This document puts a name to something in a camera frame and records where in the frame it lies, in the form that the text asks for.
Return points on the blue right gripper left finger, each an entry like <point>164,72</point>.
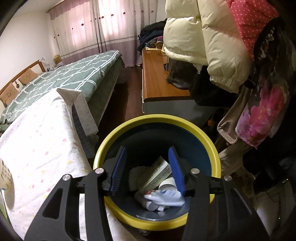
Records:
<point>118,170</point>

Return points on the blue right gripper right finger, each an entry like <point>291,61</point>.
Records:
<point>178,170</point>

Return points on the yellow blue trash bin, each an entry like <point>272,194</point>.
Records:
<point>146,138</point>

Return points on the white bottle in bin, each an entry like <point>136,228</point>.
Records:
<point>168,184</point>

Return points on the beige box in bin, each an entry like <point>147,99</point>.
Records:
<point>154,175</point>

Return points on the white dotted table sheet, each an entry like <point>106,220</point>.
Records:
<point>55,195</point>

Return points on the wooden desk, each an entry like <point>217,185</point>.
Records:
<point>154,83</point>

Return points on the black handbag on desk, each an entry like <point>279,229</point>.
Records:
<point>181,74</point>

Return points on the wooden bed with green quilt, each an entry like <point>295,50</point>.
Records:
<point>95,76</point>

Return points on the floral pink scarf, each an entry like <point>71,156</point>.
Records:
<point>263,109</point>

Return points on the illustrated green white box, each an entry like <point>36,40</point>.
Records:
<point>5,177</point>

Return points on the tissue box on far nightstand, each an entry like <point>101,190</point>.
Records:
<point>57,59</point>

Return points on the right brown pillow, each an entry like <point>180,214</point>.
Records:
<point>27,76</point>

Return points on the brown pillow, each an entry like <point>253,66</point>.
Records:
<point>8,94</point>
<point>27,76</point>

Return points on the left brown pillow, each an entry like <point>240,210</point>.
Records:
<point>8,94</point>

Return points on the dark clothes on desk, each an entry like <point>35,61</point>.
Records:
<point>149,32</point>

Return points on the cream puffer jacket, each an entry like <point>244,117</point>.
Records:
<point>204,33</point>

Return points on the pink window curtain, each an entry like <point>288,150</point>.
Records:
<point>84,28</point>

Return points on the red dotted garment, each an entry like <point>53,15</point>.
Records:
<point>251,16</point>

